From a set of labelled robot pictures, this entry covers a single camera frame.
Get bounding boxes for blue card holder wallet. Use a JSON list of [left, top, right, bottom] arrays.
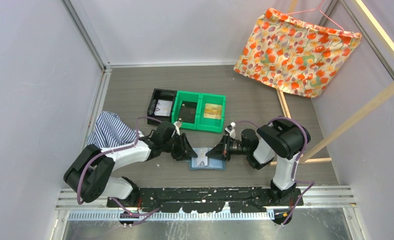
[[189, 147, 226, 171]]

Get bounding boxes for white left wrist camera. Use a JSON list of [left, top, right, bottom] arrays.
[[173, 121, 182, 130]]

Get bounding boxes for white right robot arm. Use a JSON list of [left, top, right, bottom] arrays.
[[206, 116, 311, 205]]

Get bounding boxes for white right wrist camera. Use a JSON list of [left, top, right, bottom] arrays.
[[224, 122, 236, 138]]

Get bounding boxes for floral orange fabric bag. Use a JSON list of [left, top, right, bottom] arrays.
[[233, 8, 362, 98]]

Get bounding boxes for blue striped cloth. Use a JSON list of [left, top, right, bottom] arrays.
[[85, 111, 142, 149]]

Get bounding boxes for green bin with black card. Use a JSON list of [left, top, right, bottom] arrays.
[[171, 90, 201, 130]]

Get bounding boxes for black credit card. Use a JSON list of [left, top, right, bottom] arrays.
[[178, 101, 198, 124]]

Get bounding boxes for pink wire hanger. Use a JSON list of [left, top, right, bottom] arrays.
[[285, 0, 346, 32]]

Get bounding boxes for green bin with gold card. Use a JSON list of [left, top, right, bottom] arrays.
[[196, 93, 226, 133]]

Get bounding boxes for black plastic bin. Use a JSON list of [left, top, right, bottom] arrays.
[[146, 88, 177, 125]]

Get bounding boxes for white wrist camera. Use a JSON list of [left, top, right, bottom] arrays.
[[173, 121, 182, 130], [224, 122, 236, 138]]

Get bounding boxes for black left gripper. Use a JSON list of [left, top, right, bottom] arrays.
[[161, 132, 197, 161]]

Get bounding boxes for wooden frame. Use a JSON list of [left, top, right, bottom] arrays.
[[269, 0, 394, 167]]

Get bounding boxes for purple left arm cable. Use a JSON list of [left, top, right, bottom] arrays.
[[76, 115, 165, 206]]

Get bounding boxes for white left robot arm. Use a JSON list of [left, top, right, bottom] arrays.
[[63, 121, 198, 207]]

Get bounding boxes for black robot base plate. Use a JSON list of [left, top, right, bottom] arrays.
[[107, 186, 303, 214]]

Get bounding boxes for white cards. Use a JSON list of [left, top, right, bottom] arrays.
[[154, 99, 173, 117]]

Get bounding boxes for gold credit card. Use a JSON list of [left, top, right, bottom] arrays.
[[203, 103, 223, 120]]

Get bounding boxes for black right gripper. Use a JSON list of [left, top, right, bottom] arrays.
[[206, 133, 250, 161]]

